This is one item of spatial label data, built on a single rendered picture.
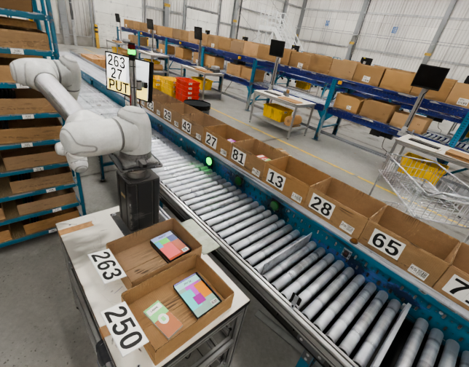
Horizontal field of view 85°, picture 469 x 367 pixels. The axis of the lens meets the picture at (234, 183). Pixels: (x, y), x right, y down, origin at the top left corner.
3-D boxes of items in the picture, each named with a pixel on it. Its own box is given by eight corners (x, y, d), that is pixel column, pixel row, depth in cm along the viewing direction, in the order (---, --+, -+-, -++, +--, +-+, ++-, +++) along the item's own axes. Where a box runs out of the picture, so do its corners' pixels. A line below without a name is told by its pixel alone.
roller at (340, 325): (320, 341, 114) (323, 334, 111) (366, 284, 147) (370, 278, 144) (330, 350, 111) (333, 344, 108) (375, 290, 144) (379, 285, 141)
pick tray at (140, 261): (106, 258, 128) (104, 243, 123) (172, 230, 154) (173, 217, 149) (132, 298, 112) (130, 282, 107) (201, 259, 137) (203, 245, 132)
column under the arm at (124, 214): (127, 240, 141) (123, 190, 124) (110, 215, 156) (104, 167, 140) (169, 224, 157) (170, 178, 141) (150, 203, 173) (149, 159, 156)
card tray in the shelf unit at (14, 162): (6, 170, 181) (1, 158, 176) (0, 154, 198) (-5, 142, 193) (71, 160, 207) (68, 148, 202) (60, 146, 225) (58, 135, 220)
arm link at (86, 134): (126, 129, 113) (72, 137, 97) (122, 158, 123) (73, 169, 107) (50, 52, 140) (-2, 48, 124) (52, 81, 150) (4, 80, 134)
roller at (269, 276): (258, 281, 137) (259, 274, 134) (310, 243, 170) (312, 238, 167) (264, 287, 134) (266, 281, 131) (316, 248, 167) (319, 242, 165)
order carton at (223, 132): (201, 143, 243) (203, 127, 235) (224, 140, 262) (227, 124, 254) (228, 160, 220) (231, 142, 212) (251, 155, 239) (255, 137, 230)
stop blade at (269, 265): (261, 274, 138) (264, 263, 134) (307, 242, 168) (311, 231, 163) (261, 275, 138) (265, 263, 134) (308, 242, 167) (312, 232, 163)
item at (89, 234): (55, 227, 145) (54, 223, 143) (152, 199, 182) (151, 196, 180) (127, 397, 85) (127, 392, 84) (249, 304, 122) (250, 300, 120)
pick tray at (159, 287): (121, 309, 107) (119, 293, 102) (195, 266, 132) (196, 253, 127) (154, 367, 91) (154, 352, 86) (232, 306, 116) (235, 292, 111)
